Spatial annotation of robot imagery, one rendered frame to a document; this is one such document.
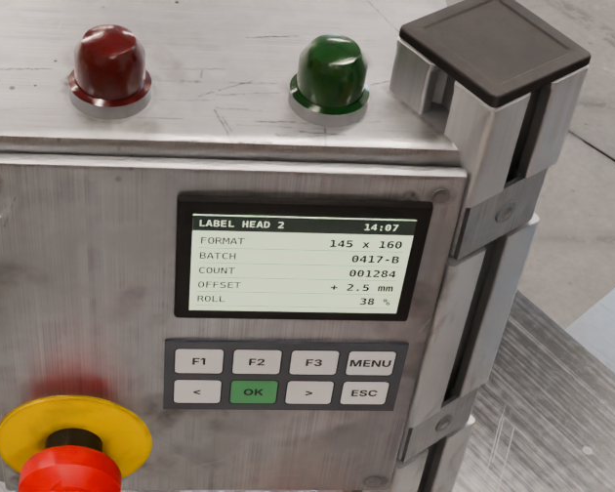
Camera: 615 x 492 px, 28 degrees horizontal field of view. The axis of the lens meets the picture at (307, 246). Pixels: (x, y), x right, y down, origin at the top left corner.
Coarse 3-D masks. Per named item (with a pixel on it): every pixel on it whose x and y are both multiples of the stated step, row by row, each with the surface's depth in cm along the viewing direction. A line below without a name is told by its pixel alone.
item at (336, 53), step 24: (312, 48) 38; (336, 48) 38; (312, 72) 38; (336, 72) 38; (360, 72) 38; (312, 96) 39; (336, 96) 38; (360, 96) 39; (312, 120) 39; (336, 120) 39
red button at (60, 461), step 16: (64, 432) 46; (80, 432) 47; (48, 448) 45; (64, 448) 45; (80, 448) 45; (96, 448) 47; (32, 464) 45; (48, 464) 45; (64, 464) 45; (80, 464) 45; (96, 464) 45; (112, 464) 46; (32, 480) 45; (48, 480) 45; (64, 480) 45; (80, 480) 45; (96, 480) 45; (112, 480) 45
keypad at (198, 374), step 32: (192, 352) 44; (224, 352) 44; (256, 352) 44; (288, 352) 44; (320, 352) 44; (352, 352) 44; (384, 352) 45; (192, 384) 45; (224, 384) 45; (256, 384) 45; (288, 384) 46; (320, 384) 46; (352, 384) 46; (384, 384) 46
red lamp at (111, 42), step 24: (96, 48) 37; (120, 48) 37; (72, 72) 39; (96, 72) 37; (120, 72) 37; (144, 72) 38; (72, 96) 38; (96, 96) 38; (120, 96) 38; (144, 96) 38
